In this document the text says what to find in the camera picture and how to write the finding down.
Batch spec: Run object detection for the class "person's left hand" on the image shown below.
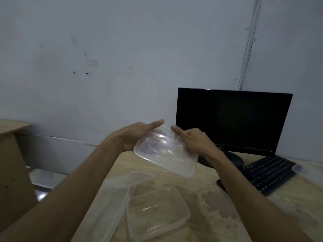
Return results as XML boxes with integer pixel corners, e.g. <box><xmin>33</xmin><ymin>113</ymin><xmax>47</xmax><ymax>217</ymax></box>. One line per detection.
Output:
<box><xmin>108</xmin><ymin>119</ymin><xmax>165</xmax><ymax>153</ymax></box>

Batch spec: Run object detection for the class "person's right hand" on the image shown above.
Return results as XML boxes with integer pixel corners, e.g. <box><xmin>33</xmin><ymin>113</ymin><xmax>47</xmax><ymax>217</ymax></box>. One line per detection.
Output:
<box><xmin>171</xmin><ymin>125</ymin><xmax>222</xmax><ymax>162</ymax></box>

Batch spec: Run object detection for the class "person's right forearm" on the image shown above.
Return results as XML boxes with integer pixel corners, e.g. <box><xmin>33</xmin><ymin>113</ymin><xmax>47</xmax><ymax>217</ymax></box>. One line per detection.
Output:
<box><xmin>208</xmin><ymin>150</ymin><xmax>315</xmax><ymax>242</ymax></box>

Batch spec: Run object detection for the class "person's left forearm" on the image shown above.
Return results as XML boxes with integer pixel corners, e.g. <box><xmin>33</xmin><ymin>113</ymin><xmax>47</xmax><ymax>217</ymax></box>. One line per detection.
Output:
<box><xmin>0</xmin><ymin>137</ymin><xmax>125</xmax><ymax>242</ymax></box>

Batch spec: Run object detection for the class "black computer monitor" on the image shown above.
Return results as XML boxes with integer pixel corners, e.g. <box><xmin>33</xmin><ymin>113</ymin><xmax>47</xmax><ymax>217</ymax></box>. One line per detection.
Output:
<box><xmin>176</xmin><ymin>87</ymin><xmax>293</xmax><ymax>169</ymax></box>

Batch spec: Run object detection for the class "light wooden table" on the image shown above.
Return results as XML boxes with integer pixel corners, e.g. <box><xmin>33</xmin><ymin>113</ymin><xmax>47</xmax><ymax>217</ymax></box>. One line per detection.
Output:
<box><xmin>70</xmin><ymin>148</ymin><xmax>323</xmax><ymax>242</ymax></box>

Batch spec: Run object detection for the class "black keyboard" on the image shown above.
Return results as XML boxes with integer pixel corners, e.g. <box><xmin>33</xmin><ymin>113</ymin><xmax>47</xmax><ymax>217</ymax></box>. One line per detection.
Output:
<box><xmin>216</xmin><ymin>155</ymin><xmax>297</xmax><ymax>196</ymax></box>

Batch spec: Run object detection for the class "light wooden side desk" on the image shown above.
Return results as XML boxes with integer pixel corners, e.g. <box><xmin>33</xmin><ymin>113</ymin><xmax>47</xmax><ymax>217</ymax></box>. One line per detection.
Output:
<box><xmin>0</xmin><ymin>119</ymin><xmax>38</xmax><ymax>232</ymax></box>

